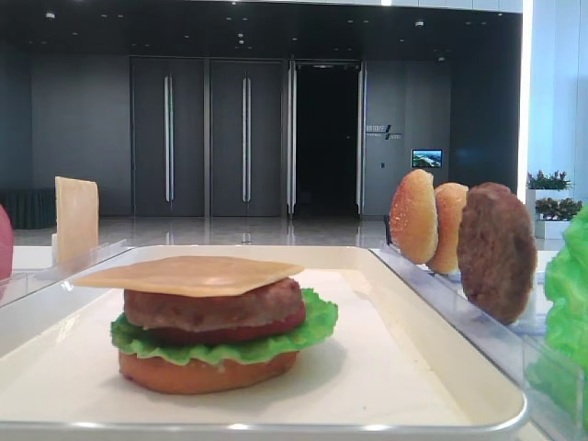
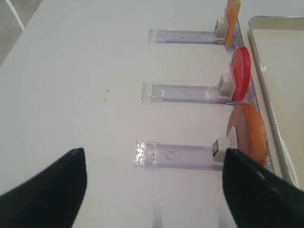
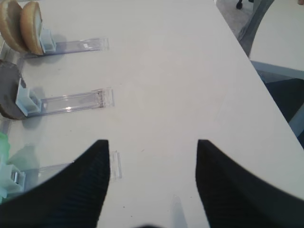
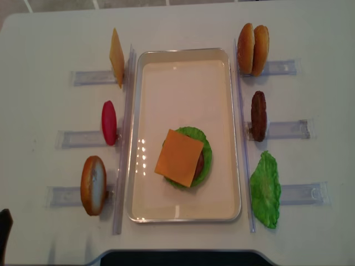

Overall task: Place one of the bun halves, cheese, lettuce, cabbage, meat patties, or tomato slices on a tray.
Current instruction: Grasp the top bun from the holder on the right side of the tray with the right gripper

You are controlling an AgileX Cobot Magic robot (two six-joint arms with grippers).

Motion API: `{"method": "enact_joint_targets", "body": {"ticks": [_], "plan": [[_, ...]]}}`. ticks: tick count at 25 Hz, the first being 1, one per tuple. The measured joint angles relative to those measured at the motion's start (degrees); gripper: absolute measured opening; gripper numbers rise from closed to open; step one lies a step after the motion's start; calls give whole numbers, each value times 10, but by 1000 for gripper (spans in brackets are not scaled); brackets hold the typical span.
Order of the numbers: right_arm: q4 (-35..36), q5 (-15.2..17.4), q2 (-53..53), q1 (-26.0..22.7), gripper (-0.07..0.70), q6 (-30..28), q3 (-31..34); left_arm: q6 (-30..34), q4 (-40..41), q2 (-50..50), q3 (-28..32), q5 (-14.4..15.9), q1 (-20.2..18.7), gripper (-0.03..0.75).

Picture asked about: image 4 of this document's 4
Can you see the golden bun half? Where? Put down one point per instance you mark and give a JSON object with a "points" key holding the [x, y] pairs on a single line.
{"points": [[261, 49], [245, 47]]}

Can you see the green lettuce leaf on tray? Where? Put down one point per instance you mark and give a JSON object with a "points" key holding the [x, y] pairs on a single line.
{"points": [[197, 134]]}

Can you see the orange cheese slice on stack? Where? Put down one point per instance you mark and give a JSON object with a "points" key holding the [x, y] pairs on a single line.
{"points": [[179, 157]]}

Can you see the brown meat patty on tray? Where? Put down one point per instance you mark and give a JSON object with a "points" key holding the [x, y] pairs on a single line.
{"points": [[199, 166]]}

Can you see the red tomato slice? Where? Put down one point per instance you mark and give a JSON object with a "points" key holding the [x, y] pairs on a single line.
{"points": [[109, 126]]}

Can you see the upright brown meat patty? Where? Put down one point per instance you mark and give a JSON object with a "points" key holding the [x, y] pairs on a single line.
{"points": [[258, 116]]}

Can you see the clear holder under tomato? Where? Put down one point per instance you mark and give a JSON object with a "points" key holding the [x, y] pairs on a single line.
{"points": [[79, 139]]}

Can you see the clear holder under cheese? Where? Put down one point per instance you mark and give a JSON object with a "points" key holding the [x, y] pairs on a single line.
{"points": [[100, 77]]}

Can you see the upright orange cheese slice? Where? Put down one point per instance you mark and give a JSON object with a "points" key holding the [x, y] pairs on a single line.
{"points": [[116, 57]]}

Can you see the upright green lettuce leaf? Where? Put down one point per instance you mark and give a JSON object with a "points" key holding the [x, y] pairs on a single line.
{"points": [[266, 191]]}

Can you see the clear holder under lettuce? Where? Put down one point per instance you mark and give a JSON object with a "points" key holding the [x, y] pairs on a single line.
{"points": [[305, 194]]}

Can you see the silver metal tray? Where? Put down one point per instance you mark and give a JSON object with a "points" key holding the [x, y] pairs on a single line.
{"points": [[174, 89]]}

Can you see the bun half with white face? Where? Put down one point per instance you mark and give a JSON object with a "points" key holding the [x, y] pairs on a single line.
{"points": [[93, 185]]}

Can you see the clear holder under golden buns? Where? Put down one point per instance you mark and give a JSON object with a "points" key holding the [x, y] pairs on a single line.
{"points": [[282, 67]]}

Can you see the clear holder under patty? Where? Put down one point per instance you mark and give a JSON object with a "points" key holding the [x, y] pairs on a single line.
{"points": [[299, 129]]}

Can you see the dark base at bottom edge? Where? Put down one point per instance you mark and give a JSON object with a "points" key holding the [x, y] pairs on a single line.
{"points": [[183, 258]]}

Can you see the clear holder under white bun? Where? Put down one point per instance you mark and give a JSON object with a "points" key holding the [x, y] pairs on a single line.
{"points": [[59, 197]]}

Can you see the dark object at left edge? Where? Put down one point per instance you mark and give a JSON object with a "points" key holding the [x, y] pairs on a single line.
{"points": [[6, 222]]}

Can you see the long clear rail left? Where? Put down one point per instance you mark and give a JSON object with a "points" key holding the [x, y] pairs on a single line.
{"points": [[124, 143]]}

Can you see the long clear rail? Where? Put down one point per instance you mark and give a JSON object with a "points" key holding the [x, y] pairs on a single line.
{"points": [[251, 218], [124, 143]]}

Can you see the long clear rail right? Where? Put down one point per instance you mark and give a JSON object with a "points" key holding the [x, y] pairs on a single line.
{"points": [[251, 218]]}

